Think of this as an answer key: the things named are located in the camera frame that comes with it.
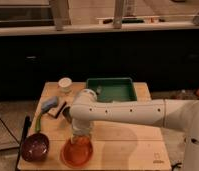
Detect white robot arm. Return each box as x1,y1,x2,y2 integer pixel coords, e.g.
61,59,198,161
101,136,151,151
70,89,199,171

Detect red bowl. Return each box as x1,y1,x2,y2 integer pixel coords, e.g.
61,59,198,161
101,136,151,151
60,138,93,169

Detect dark purple bowl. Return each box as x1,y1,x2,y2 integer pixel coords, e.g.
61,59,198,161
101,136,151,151
21,133,49,162

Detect black stick tool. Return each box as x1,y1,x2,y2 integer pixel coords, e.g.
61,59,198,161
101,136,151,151
48,101,67,118

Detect small white object in tray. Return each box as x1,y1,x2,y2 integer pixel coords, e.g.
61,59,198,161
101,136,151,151
96,87,102,94

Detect green vegetable toy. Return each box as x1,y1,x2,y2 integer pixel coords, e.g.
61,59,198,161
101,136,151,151
35,112,44,133

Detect white cup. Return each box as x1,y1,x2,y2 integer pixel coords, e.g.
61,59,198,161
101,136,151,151
58,77,72,93

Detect green plastic tray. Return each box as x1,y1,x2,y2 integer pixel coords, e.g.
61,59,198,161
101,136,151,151
86,77,137,102

